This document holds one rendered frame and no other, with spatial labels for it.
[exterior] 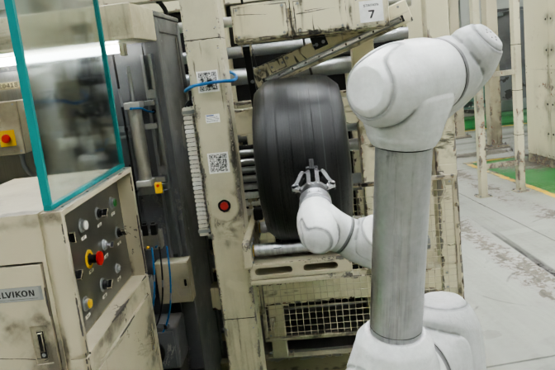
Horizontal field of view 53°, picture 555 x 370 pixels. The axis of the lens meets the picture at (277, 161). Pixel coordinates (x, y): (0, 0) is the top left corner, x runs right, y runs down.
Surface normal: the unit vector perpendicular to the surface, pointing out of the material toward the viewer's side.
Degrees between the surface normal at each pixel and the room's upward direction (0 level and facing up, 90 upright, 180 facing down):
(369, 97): 84
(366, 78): 85
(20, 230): 90
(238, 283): 90
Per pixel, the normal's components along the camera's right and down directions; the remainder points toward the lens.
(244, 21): -0.04, 0.18
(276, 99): -0.11, -0.67
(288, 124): -0.10, -0.37
